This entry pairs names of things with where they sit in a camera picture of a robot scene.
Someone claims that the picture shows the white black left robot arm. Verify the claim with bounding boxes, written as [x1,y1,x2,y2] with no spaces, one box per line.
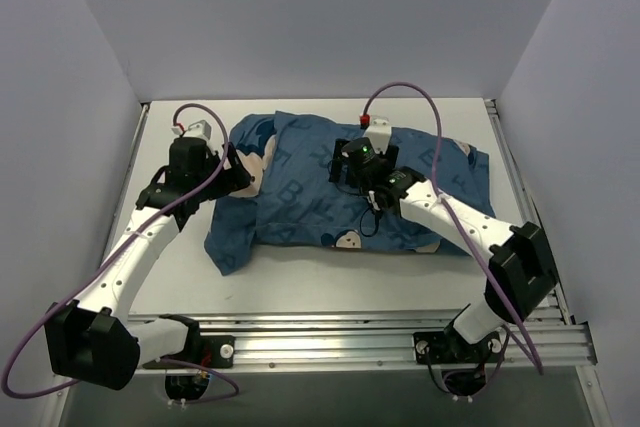
[44,136,252,390]

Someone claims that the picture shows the blue cartoon print pillowcase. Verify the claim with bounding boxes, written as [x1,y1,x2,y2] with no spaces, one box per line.
[204,112,464,275]

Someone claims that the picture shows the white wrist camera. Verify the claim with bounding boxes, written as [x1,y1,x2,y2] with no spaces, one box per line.
[360,114,392,154]
[171,120,211,142]

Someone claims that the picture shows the aluminium front frame rail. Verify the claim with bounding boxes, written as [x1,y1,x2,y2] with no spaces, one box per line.
[54,306,599,373]

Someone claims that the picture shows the aluminium table edge rail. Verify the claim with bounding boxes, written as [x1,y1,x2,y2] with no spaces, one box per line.
[96,102,151,272]

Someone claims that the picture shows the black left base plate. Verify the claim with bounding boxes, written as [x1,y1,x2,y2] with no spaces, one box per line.
[143,334,236,369]

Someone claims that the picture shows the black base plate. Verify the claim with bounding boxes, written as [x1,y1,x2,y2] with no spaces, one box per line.
[412,331,502,366]
[143,334,236,369]

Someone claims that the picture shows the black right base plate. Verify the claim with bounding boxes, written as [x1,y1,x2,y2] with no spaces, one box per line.
[412,331,502,366]

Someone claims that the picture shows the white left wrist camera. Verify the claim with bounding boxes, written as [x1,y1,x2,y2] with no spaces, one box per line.
[171,120,211,142]

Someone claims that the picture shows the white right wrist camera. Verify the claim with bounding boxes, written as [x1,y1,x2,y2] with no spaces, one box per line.
[360,114,392,154]

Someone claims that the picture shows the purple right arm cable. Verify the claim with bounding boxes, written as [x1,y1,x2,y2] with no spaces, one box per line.
[362,82,545,376]

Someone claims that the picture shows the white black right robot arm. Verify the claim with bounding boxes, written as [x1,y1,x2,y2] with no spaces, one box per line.
[330,137,558,360]

